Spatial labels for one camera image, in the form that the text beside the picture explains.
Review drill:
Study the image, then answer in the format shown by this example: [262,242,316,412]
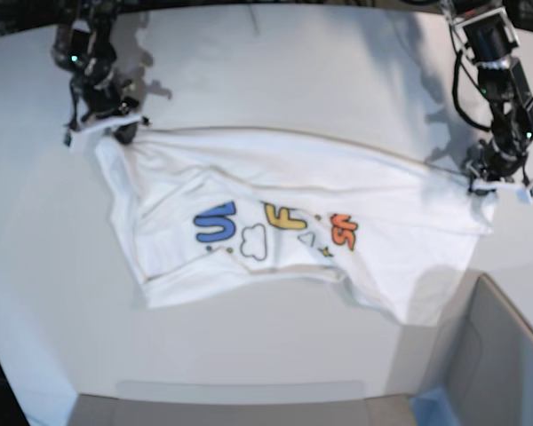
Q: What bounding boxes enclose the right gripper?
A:
[75,83,140,145]

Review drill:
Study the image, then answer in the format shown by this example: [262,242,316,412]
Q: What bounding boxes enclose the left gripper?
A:
[464,141,527,186]

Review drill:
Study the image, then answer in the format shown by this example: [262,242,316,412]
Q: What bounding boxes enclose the white t-shirt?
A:
[95,129,497,326]

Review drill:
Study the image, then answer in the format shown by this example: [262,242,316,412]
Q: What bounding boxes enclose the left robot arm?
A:
[439,1,533,193]

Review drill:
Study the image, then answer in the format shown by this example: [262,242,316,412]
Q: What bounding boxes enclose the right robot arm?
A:
[52,1,140,145]

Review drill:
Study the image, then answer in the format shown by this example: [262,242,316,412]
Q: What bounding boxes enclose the grey cardboard box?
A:
[386,270,533,425]

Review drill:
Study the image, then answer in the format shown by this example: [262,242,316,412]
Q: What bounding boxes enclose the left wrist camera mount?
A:
[469,178,533,205]

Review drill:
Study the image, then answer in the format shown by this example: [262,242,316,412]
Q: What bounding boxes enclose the black cable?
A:
[451,48,494,132]

